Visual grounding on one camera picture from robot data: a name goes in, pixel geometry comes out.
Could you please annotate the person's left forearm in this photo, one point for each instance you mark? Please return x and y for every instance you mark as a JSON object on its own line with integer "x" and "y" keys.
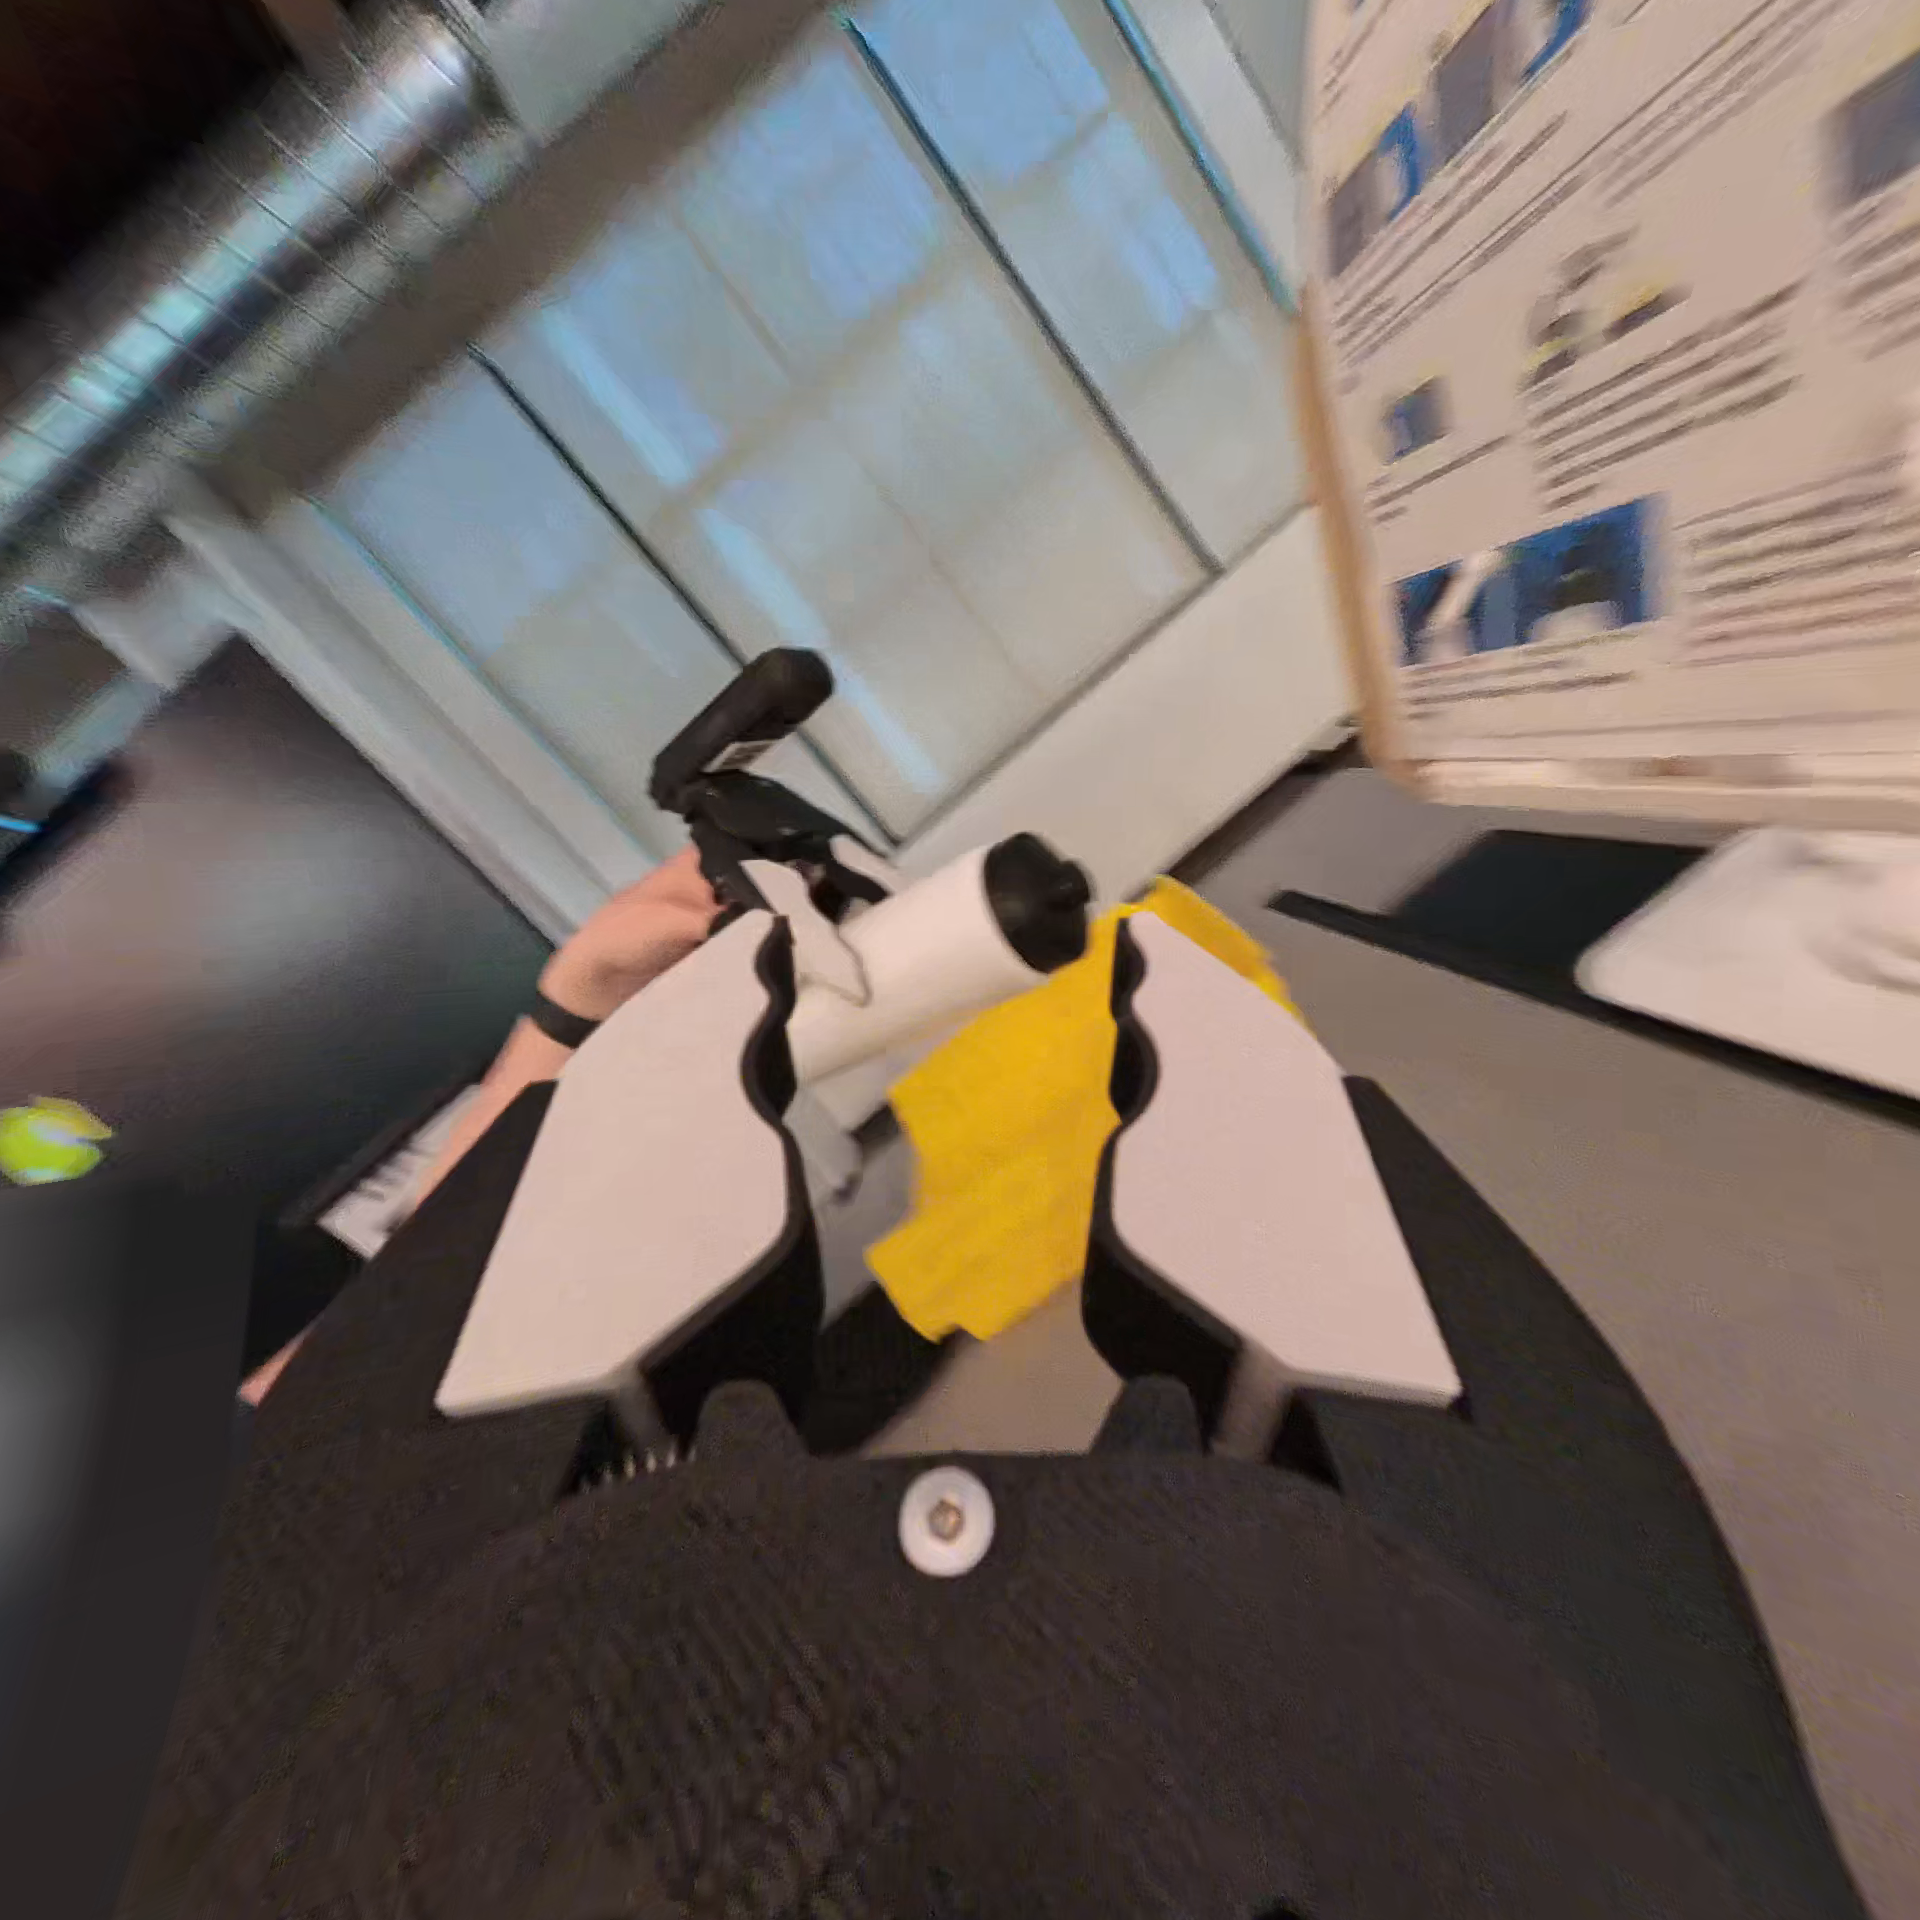
{"x": 525, "y": 1059}

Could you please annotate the black bottle lid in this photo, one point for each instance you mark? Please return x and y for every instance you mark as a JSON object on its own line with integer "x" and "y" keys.
{"x": 1035, "y": 901}

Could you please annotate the black rectangular table pad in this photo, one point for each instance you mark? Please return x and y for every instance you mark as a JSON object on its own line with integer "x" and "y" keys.
{"x": 1499, "y": 901}

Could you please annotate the printed instruction sheet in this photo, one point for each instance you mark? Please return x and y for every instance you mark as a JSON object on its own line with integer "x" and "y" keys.
{"x": 1621, "y": 375}

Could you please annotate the person's left hand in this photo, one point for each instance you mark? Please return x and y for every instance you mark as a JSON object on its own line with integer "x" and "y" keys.
{"x": 630, "y": 931}

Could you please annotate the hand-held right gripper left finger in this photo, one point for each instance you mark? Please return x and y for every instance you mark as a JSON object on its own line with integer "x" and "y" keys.
{"x": 630, "y": 1202}

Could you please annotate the white plastic bottle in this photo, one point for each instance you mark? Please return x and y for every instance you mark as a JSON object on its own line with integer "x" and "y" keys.
{"x": 901, "y": 961}

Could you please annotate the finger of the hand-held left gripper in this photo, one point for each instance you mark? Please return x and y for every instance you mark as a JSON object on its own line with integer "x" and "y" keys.
{"x": 810, "y": 915}
{"x": 866, "y": 868}

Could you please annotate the silver ceiling duct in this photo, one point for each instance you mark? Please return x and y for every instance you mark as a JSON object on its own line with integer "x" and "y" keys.
{"x": 254, "y": 196}

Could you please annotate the large dark wall screen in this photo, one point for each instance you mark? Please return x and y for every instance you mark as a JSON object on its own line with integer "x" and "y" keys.
{"x": 224, "y": 901}

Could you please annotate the white stand base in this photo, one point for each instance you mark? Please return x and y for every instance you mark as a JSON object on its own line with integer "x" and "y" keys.
{"x": 1757, "y": 946}

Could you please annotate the black framed marker sign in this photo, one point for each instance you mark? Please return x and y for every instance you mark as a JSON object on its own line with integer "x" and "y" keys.
{"x": 389, "y": 1186}

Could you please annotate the black framed window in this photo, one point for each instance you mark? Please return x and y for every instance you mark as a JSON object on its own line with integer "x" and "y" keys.
{"x": 825, "y": 451}

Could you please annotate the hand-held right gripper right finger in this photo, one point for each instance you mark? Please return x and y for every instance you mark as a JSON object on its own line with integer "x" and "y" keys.
{"x": 1277, "y": 1202}

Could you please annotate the black wristband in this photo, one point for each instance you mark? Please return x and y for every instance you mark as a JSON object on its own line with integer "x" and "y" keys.
{"x": 558, "y": 1021}

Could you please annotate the yellow plastic bin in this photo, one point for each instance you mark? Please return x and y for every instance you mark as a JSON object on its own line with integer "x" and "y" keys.
{"x": 1021, "y": 1141}

